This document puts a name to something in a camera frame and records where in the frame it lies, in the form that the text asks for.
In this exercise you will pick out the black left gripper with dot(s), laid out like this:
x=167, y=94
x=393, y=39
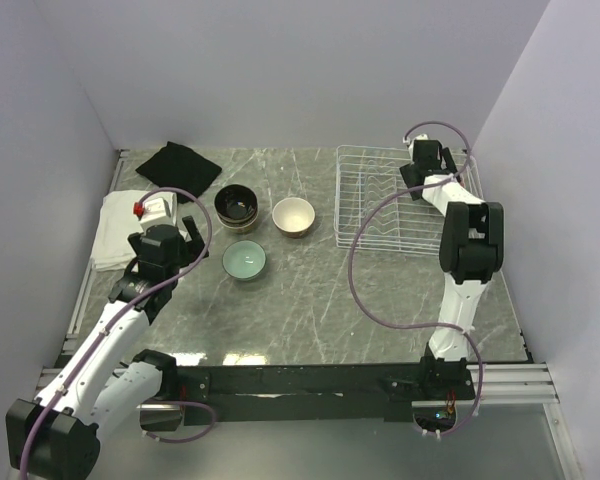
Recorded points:
x=191, y=250

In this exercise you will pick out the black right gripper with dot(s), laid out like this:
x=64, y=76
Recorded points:
x=449, y=162

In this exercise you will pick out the plain beige bowl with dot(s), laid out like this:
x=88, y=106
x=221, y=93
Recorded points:
x=236, y=204

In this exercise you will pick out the black patterned bowl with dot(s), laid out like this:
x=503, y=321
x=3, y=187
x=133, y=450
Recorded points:
x=237, y=224

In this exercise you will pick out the light teal white bowl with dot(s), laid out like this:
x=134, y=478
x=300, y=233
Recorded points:
x=244, y=260

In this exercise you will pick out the red floral bowl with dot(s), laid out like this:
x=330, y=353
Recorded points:
x=293, y=217

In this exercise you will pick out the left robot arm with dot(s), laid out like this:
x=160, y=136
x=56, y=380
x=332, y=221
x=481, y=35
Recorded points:
x=58, y=434

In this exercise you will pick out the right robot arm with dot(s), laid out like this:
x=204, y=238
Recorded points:
x=471, y=247

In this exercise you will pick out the black cloth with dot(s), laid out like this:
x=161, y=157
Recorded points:
x=179, y=166

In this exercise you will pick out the white cloth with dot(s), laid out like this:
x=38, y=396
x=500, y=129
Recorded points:
x=111, y=250

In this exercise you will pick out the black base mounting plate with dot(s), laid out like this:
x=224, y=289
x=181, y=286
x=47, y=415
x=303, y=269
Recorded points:
x=320, y=392

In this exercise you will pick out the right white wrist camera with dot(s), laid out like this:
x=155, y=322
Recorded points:
x=407, y=140

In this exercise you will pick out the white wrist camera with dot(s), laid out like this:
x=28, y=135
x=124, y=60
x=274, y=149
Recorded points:
x=154, y=212
x=407, y=140

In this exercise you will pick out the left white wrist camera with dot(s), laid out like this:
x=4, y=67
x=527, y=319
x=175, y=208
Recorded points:
x=154, y=212

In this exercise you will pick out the white wire dish rack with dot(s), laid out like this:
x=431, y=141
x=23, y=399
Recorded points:
x=366, y=209

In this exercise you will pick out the aluminium frame rail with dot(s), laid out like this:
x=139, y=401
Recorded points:
x=505, y=384

